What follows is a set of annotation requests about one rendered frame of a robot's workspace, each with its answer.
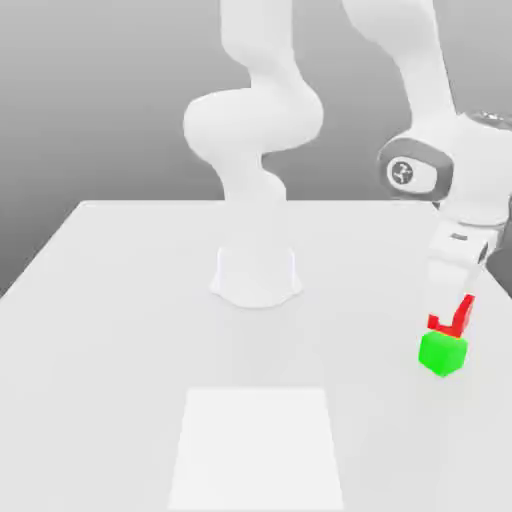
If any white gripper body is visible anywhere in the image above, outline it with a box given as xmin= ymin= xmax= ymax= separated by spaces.
xmin=426 ymin=220 xmax=492 ymax=279

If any small red cube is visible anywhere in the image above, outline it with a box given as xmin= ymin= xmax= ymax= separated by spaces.
xmin=426 ymin=293 xmax=477 ymax=340

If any small green cube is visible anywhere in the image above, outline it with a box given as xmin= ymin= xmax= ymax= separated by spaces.
xmin=417 ymin=330 xmax=470 ymax=378

